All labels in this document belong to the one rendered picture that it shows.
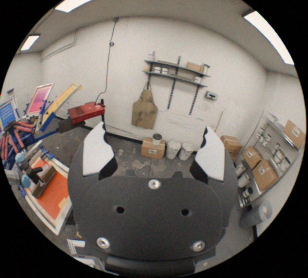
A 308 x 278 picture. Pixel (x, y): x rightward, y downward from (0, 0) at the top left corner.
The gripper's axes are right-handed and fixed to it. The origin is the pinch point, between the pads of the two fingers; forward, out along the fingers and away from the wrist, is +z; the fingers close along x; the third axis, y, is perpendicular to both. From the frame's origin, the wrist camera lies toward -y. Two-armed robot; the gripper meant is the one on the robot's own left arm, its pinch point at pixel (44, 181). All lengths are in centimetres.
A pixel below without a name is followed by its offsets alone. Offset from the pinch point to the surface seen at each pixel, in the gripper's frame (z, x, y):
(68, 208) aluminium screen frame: 0.9, 34.4, 3.5
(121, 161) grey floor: 104, 27, -122
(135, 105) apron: 3, 33, -193
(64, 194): 4.9, 22.7, -4.4
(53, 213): 4.1, 22.6, 17.5
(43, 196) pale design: 4.3, 4.3, 12.7
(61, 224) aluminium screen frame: 0.3, 34.9, 19.7
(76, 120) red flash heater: -3, -29, -91
